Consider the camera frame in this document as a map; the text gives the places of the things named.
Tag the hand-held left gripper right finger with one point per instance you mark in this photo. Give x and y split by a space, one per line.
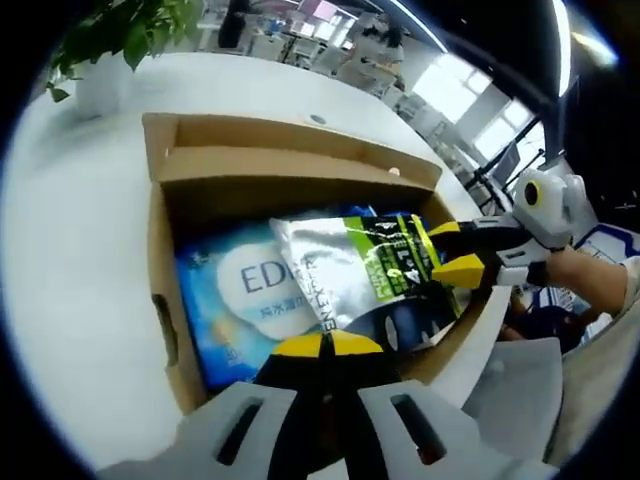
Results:
370 425

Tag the blue wet wipes pack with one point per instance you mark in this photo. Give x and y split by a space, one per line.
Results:
240 310

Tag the potted green plant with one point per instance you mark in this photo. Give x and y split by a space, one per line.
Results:
100 30

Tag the blue white carton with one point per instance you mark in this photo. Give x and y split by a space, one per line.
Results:
600 240

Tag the brown cardboard shoe box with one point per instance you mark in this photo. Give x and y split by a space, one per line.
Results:
300 170

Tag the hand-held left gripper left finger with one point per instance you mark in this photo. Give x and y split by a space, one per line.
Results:
280 425

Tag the silver green pouch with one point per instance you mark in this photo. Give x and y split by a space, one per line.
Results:
340 270

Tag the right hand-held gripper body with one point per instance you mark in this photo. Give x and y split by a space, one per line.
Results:
550 210

